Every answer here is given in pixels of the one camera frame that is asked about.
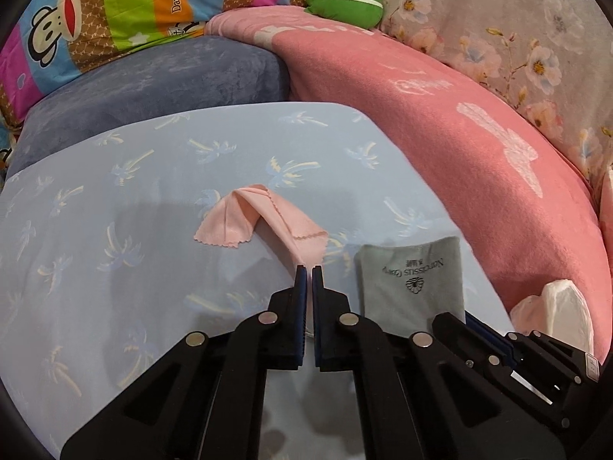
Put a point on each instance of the colourful monkey print pillow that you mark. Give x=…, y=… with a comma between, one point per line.
x=119, y=5

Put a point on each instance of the pink cloth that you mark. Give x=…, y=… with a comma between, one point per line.
x=282, y=215

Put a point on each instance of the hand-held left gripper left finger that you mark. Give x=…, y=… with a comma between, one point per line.
x=300, y=297

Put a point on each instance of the pink towel blanket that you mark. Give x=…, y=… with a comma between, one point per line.
x=407, y=129

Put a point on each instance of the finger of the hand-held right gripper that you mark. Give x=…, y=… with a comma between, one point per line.
x=493, y=338
x=459, y=340

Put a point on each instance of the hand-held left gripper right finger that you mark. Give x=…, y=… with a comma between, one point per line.
x=317, y=297

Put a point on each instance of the grey-blue cushion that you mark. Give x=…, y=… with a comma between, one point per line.
x=143, y=86

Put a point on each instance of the white tissue wad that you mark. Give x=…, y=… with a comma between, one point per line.
x=560, y=311

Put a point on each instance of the grey printed cloth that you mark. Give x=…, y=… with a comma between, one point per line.
x=412, y=278

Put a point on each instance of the floral quilt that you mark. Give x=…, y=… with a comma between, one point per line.
x=503, y=24

